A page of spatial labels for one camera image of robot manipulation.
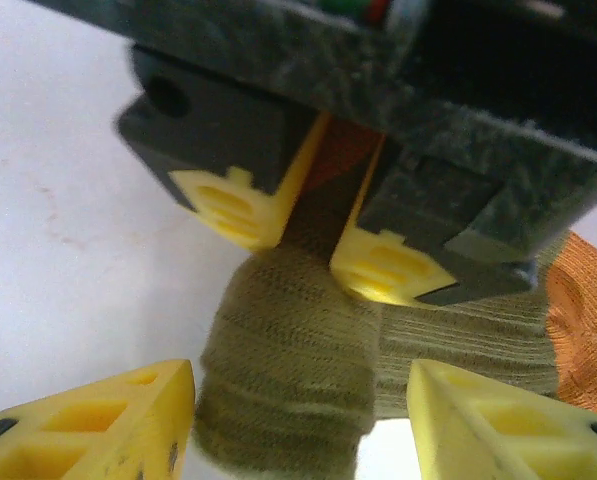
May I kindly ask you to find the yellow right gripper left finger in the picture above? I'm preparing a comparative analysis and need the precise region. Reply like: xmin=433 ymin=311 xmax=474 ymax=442
xmin=0 ymin=358 xmax=197 ymax=480

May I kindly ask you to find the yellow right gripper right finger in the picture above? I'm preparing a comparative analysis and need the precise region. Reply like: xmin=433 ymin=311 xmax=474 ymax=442
xmin=406 ymin=358 xmax=597 ymax=480

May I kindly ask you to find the olive brown orange sock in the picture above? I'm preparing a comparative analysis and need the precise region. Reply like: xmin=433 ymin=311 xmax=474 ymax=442
xmin=192 ymin=117 xmax=597 ymax=480

